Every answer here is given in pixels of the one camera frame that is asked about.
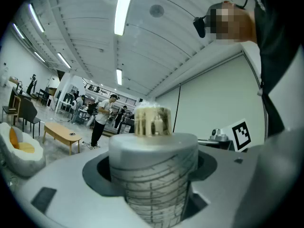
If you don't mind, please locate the yellow round cushion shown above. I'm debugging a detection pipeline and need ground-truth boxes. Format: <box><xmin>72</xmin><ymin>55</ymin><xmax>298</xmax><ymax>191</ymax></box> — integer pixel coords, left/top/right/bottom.
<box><xmin>18</xmin><ymin>142</ymin><xmax>36</xmax><ymax>154</ymax></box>

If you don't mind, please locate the white egg-shaped lounge chair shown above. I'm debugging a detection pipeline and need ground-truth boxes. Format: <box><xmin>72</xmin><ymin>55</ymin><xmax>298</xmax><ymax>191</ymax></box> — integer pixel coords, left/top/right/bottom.
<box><xmin>0</xmin><ymin>122</ymin><xmax>47</xmax><ymax>177</ymax></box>

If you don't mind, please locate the black chair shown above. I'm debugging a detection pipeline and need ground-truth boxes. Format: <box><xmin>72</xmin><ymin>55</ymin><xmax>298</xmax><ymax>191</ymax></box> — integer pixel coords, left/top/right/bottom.
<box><xmin>18</xmin><ymin>98</ymin><xmax>42</xmax><ymax>139</ymax></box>

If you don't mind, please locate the long wooden low table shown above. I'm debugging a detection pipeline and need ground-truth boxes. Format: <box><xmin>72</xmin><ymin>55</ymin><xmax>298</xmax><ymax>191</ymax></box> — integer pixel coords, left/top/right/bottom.
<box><xmin>42</xmin><ymin>122</ymin><xmax>83</xmax><ymax>156</ymax></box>

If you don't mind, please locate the person's head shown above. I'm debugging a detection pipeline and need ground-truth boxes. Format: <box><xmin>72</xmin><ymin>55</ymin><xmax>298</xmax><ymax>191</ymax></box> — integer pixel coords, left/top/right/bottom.
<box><xmin>206</xmin><ymin>0</ymin><xmax>257</xmax><ymax>45</ymax></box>

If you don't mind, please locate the round ceiling speaker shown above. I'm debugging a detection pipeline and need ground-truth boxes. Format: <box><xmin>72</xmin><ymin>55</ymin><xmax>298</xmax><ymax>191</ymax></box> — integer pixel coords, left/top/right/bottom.
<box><xmin>149</xmin><ymin>4</ymin><xmax>165</xmax><ymax>19</ymax></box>

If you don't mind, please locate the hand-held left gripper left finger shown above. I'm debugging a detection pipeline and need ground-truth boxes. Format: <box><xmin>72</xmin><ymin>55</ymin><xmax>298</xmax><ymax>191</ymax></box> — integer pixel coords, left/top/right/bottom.
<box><xmin>16</xmin><ymin>148</ymin><xmax>152</xmax><ymax>228</ymax></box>

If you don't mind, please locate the orange pillow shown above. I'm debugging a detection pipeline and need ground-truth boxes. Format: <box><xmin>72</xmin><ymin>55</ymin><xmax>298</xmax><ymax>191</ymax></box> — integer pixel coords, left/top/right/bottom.
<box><xmin>9</xmin><ymin>126</ymin><xmax>20</xmax><ymax>150</ymax></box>

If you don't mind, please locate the wooden chair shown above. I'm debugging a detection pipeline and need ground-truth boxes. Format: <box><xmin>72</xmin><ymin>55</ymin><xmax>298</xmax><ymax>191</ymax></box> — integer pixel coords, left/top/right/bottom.
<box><xmin>2</xmin><ymin>95</ymin><xmax>22</xmax><ymax>125</ymax></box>

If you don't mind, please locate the black head-worn camera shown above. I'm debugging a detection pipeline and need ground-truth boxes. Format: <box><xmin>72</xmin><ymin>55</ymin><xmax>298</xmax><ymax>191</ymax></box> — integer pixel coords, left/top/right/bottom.
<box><xmin>192</xmin><ymin>15</ymin><xmax>210</xmax><ymax>39</ymax></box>

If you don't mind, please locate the black desk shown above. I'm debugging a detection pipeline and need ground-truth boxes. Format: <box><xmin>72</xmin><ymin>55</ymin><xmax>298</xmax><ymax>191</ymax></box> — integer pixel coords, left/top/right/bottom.
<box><xmin>36</xmin><ymin>86</ymin><xmax>57</xmax><ymax>107</ymax></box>

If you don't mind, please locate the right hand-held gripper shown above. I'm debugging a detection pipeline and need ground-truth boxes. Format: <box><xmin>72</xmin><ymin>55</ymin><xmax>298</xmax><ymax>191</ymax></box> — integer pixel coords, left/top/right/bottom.
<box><xmin>197</xmin><ymin>119</ymin><xmax>252</xmax><ymax>152</ymax></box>

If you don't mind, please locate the person's black shirt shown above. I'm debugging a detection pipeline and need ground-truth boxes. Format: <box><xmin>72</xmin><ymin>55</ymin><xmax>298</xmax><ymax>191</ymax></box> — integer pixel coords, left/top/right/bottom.
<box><xmin>247</xmin><ymin>0</ymin><xmax>304</xmax><ymax>137</ymax></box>

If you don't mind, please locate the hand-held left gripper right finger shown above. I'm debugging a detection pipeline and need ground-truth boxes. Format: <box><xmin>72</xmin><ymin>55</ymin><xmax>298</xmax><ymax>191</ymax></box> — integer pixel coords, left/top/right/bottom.
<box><xmin>180</xmin><ymin>124</ymin><xmax>304</xmax><ymax>228</ymax></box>

